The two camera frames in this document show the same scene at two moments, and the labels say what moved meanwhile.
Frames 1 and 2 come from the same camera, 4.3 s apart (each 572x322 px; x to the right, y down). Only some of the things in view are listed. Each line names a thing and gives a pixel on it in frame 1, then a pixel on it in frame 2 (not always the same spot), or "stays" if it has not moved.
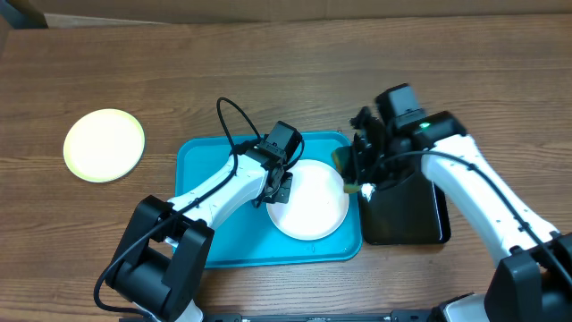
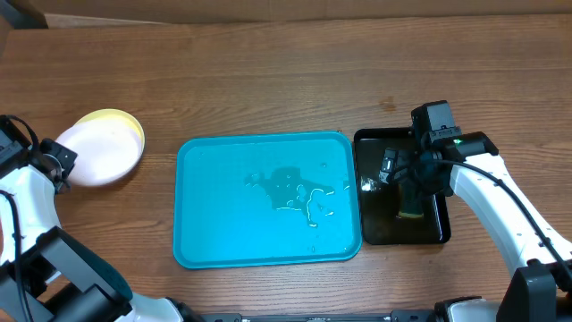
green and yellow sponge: x=341 y=158 to x=410 y=200
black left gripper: x=283 y=197 to x=65 y=156
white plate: x=317 y=206 to x=108 y=144
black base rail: x=239 y=317 stays
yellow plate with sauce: x=104 y=145 stays
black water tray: x=412 y=211 stays
